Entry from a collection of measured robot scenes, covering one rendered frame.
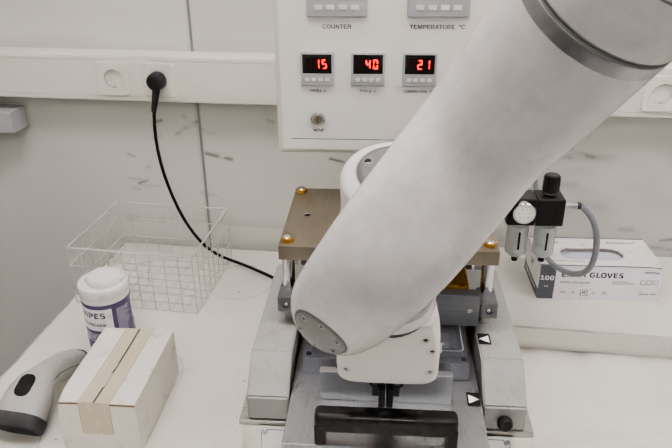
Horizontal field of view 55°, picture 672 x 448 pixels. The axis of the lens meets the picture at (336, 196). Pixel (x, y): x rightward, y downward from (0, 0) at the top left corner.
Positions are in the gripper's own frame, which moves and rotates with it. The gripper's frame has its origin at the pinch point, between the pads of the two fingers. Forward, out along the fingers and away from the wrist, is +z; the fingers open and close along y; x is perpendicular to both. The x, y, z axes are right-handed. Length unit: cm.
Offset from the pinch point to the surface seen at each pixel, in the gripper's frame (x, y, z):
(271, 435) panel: -1.7, -13.4, 9.7
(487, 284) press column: 14.6, 12.5, 0.2
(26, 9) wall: 86, -77, 2
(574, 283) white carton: 43, 36, 35
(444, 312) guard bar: 11.7, 7.2, 2.3
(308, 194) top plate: 30.3, -11.4, 0.6
